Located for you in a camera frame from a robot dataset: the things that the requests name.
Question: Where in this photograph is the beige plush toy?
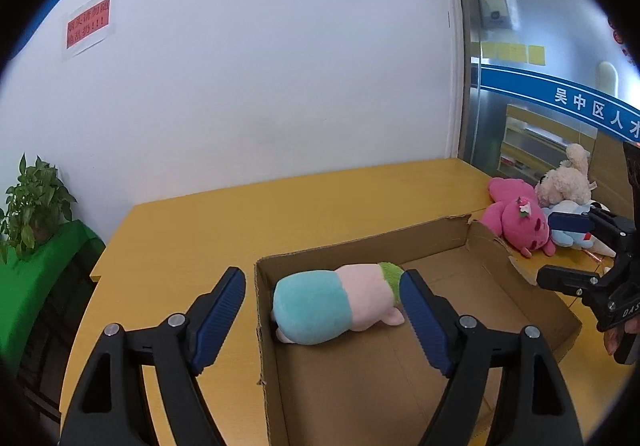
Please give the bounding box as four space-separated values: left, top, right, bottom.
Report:
534 143 596 207

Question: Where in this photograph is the green cabinet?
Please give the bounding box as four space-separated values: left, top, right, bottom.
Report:
0 221 107 367

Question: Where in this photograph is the green potted plant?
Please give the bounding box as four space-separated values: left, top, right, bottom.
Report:
0 153 78 264

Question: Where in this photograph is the blue banner strip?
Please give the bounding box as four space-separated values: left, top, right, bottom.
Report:
479 62 640 142

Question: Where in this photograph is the red wall notice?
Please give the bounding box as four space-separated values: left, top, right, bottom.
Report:
62 0 117 59

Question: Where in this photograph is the white plush toy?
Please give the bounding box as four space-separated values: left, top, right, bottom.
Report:
580 233 617 258

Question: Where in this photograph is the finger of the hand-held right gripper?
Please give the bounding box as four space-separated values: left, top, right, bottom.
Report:
547 206 640 255
537 265 609 300

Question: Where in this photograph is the wooden desktop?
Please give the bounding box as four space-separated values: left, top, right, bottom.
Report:
60 157 640 446

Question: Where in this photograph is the person's right hand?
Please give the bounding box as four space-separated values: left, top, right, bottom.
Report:
603 325 627 358

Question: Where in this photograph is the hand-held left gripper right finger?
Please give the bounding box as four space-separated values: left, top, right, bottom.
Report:
398 269 586 446

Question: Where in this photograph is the red window decoration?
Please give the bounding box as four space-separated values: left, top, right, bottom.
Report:
607 16 632 62

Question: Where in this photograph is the teal and pink plush toy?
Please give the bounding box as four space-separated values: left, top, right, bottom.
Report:
271 262 407 346

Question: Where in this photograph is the row of yellow sticky notes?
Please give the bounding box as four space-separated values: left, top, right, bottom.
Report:
481 43 546 65

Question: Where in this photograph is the brown cardboard box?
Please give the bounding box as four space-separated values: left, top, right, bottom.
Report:
254 213 583 446

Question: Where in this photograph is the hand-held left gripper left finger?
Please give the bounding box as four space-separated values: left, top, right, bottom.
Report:
60 267 247 446

